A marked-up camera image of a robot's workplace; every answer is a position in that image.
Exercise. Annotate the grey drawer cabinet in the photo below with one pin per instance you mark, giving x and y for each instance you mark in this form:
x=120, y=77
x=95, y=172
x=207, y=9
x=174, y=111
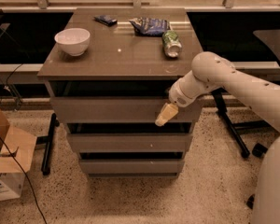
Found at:
x=120, y=63

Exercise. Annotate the grey top drawer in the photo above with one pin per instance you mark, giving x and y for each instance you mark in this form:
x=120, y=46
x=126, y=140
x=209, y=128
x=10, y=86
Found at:
x=107, y=109

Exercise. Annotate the grey middle drawer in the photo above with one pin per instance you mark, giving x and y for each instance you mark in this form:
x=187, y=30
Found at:
x=129, y=142

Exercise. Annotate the grey drawer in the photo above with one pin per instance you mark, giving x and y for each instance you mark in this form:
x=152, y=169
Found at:
x=107, y=109
x=120, y=167
x=129, y=142

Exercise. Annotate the small dark blue packet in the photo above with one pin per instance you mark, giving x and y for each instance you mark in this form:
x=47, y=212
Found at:
x=106, y=20

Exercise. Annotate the white bowl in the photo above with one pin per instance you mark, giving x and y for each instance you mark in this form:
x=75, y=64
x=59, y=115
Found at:
x=73, y=41

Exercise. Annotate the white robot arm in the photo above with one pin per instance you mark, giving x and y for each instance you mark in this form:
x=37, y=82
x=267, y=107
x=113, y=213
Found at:
x=210, y=72

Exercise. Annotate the green soda can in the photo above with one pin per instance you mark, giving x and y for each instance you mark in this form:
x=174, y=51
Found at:
x=171, y=44

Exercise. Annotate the open cardboard box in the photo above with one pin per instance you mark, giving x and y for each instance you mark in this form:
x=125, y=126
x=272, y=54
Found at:
x=16, y=153

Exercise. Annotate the blue chip bag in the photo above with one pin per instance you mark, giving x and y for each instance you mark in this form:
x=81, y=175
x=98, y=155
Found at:
x=149, y=26

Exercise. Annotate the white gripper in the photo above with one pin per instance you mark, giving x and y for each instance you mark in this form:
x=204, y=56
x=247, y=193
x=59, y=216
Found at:
x=178, y=97

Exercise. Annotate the black table leg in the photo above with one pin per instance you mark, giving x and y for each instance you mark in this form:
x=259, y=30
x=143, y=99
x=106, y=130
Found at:
x=235, y=128
x=47, y=142

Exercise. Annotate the grey bottom drawer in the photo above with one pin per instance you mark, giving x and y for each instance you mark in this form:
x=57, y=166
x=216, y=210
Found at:
x=120, y=167

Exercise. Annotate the black table leg left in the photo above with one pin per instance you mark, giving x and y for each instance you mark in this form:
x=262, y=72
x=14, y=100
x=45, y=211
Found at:
x=47, y=142

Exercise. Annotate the black table leg right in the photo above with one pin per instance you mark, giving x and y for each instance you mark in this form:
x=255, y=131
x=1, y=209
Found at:
x=235, y=128

